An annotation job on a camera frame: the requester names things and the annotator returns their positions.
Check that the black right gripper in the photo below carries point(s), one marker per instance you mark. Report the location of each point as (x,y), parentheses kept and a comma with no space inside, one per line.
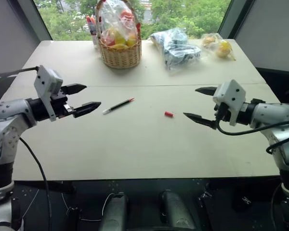
(226,116)

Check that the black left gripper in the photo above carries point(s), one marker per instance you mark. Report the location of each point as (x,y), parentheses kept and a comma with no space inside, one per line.
(60,106)

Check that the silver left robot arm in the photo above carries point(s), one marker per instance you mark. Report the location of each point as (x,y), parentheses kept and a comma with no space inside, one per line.
(9,113)

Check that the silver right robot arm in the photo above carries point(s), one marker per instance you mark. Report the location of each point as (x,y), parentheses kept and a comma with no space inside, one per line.
(274,113)

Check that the red pen cap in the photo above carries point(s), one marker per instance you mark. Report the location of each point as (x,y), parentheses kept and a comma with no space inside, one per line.
(169,114)

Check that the black pen with red tip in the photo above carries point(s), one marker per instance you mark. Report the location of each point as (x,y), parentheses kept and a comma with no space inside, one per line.
(118,106)

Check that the woven wicker basket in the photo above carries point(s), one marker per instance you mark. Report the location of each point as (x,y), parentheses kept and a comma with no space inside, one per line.
(121,56)

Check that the clear bag of yellow fruit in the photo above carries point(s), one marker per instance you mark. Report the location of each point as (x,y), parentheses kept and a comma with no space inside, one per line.
(222,48)

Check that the clear bag of blue items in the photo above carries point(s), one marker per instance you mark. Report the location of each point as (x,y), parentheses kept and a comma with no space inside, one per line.
(178,49)

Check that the pack of red-capped markers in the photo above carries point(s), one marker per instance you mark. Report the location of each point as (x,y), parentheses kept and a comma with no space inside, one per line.
(92,29)

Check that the dark rounded grey shape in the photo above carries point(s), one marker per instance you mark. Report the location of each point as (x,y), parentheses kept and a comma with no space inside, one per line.
(114,211)
(175,211)

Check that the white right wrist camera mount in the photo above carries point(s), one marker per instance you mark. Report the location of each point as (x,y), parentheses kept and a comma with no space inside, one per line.
(231,92)

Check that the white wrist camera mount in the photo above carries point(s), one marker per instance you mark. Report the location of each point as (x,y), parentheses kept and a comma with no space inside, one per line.
(231,92)
(47,79)

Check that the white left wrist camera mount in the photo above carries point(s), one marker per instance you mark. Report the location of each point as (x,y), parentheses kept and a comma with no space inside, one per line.
(47,79)

